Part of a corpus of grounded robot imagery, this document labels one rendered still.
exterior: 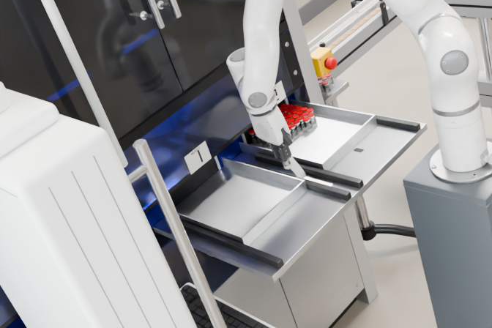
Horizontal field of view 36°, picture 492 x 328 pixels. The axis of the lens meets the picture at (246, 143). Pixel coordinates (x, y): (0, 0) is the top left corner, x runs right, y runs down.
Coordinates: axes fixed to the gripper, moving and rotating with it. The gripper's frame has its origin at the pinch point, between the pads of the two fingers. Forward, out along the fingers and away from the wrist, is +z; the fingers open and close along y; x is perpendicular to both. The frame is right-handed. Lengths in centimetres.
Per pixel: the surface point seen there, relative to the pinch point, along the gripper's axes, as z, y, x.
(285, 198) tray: 9.5, 4.7, -7.4
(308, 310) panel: 79, -21, -2
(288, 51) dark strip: -6.4, -26.4, 31.0
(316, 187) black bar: 12.0, 7.2, 1.6
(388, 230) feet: 97, -36, 52
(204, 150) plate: -1.4, -21.1, -11.0
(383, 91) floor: 120, -127, 149
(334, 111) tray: 15.0, -15.9, 32.2
